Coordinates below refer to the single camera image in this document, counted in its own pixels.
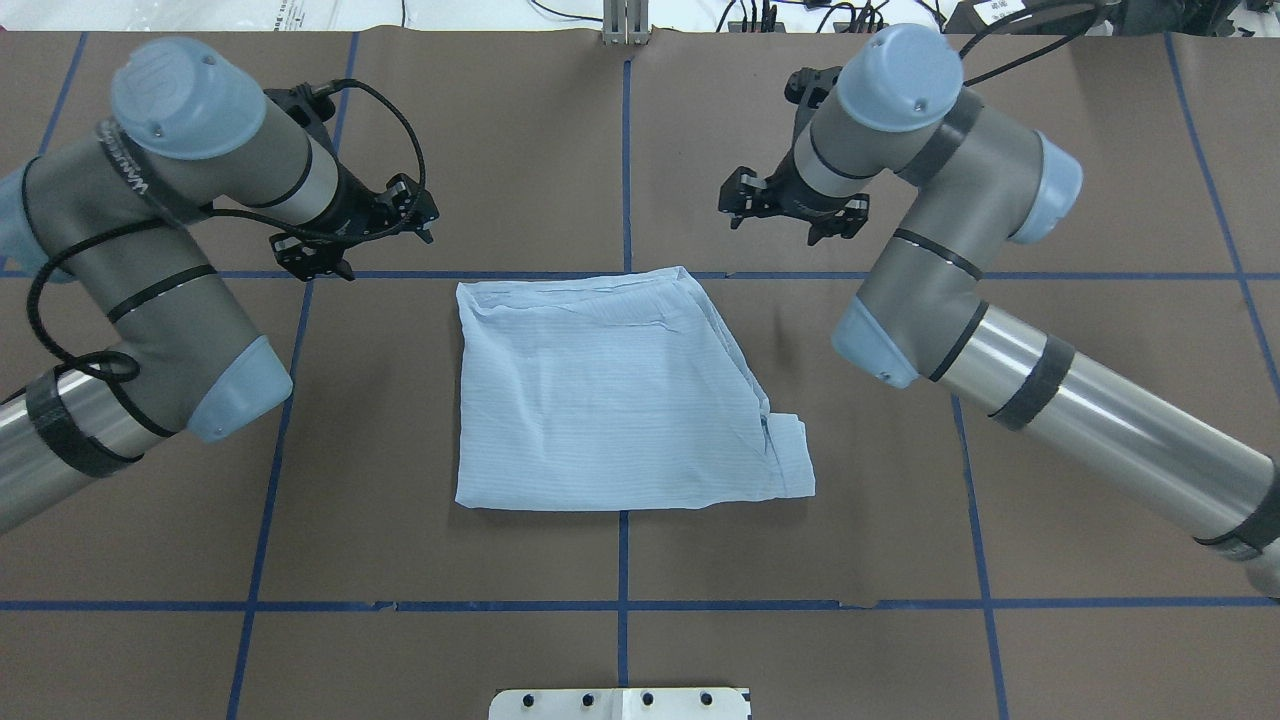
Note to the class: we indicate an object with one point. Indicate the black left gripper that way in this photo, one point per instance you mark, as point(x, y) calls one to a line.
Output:
point(352, 207)

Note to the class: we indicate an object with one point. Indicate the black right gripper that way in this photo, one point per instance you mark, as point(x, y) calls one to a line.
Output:
point(797, 199)

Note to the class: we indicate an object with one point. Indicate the light blue button-up shirt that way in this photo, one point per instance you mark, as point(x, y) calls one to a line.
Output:
point(615, 393)

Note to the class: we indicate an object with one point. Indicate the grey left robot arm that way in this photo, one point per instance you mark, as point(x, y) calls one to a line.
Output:
point(147, 338)

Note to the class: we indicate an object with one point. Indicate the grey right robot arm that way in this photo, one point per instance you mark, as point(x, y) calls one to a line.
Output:
point(983, 180)

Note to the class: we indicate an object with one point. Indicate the black box with label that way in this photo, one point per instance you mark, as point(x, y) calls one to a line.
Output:
point(1046, 18)

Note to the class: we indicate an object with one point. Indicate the grey aluminium frame post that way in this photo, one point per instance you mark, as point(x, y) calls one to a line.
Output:
point(626, 22)

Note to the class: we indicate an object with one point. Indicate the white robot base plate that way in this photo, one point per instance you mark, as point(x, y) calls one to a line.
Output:
point(623, 703)

